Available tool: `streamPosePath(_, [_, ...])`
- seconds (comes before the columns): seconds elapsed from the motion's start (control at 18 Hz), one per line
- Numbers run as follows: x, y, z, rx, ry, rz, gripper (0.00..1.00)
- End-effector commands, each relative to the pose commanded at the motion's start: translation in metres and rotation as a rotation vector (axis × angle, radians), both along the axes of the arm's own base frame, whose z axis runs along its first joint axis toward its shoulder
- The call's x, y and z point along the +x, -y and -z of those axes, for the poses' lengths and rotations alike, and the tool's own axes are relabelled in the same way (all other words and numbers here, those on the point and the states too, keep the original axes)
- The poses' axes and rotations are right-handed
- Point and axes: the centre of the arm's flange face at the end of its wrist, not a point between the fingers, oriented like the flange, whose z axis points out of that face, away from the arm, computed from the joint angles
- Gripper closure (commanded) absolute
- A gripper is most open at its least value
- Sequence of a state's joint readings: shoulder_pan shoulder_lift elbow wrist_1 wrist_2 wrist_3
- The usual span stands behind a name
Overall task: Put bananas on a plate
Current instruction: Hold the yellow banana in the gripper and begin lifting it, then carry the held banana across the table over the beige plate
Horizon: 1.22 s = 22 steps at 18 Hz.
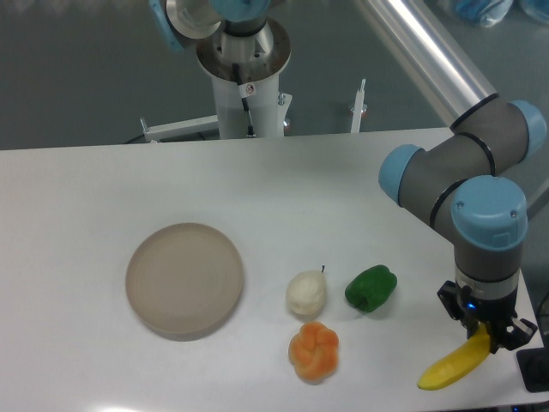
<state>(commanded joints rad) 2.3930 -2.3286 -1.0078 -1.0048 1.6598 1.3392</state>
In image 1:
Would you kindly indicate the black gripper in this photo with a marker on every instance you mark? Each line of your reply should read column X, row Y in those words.
column 492, row 304

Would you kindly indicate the yellow banana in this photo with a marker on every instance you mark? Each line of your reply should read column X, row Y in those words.
column 457, row 364

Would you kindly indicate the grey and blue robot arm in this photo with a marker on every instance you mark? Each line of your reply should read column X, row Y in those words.
column 456, row 188

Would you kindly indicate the beige round plate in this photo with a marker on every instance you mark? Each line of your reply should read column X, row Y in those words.
column 184, row 281

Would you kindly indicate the black box at table edge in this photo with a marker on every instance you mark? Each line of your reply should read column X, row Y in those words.
column 533, row 364

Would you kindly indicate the green bell pepper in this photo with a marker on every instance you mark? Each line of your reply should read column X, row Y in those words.
column 371, row 288

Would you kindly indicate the orange peeled mandarin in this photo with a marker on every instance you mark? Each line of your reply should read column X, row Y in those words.
column 314, row 352

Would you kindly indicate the white pear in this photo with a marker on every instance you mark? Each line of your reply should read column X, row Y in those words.
column 306, row 293

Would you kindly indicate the blue plastic bag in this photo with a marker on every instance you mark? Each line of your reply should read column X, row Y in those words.
column 487, row 13

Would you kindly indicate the white bracket post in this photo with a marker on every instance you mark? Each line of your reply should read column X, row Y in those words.
column 359, row 108

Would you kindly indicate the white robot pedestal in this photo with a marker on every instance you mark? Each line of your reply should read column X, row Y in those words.
column 244, row 61

